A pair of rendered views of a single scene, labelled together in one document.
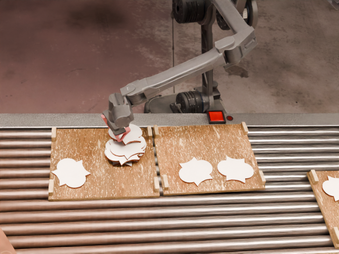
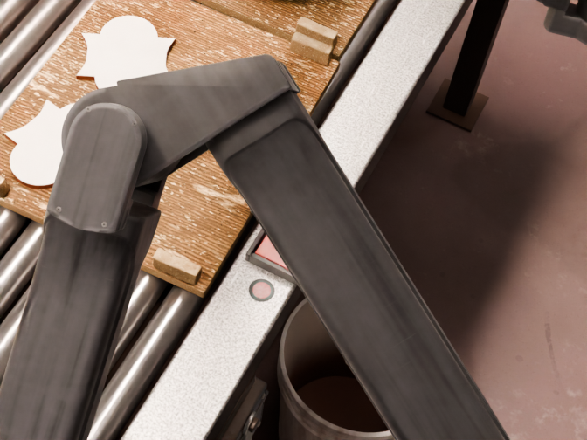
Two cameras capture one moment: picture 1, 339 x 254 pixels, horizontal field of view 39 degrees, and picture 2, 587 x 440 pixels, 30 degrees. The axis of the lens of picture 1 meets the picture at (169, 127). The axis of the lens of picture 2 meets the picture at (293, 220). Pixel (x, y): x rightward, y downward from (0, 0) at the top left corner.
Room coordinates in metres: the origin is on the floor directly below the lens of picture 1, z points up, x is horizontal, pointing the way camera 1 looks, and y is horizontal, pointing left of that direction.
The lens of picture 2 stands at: (1.95, -0.79, 2.09)
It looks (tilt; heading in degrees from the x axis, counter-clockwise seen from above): 57 degrees down; 123
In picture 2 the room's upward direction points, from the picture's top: 9 degrees clockwise
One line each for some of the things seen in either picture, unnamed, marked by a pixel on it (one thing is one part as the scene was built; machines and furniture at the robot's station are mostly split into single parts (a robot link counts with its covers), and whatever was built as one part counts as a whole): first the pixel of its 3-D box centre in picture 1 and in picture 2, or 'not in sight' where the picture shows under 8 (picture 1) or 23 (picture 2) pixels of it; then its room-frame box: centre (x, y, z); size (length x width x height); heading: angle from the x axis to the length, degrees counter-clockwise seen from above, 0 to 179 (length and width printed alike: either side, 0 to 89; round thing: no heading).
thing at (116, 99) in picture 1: (116, 104); not in sight; (1.25, 0.20, 1.20); 0.07 x 0.06 x 0.07; 24
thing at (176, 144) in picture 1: (206, 156); (157, 120); (1.31, -0.17, 0.93); 0.41 x 0.35 x 0.02; 106
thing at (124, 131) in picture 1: (118, 131); not in sight; (1.25, 0.19, 1.07); 0.07 x 0.07 x 0.09; 39
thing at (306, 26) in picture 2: (149, 132); (316, 33); (1.38, 0.08, 0.95); 0.06 x 0.02 x 0.03; 14
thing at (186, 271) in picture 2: (244, 128); (176, 266); (1.50, -0.32, 0.95); 0.06 x 0.02 x 0.03; 16
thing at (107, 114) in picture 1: (116, 114); not in sight; (1.26, 0.20, 1.14); 0.10 x 0.07 x 0.07; 39
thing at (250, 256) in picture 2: (216, 117); (286, 247); (1.56, -0.20, 0.92); 0.08 x 0.08 x 0.02; 14
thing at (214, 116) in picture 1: (216, 117); (286, 247); (1.56, -0.20, 0.92); 0.06 x 0.06 x 0.01; 14
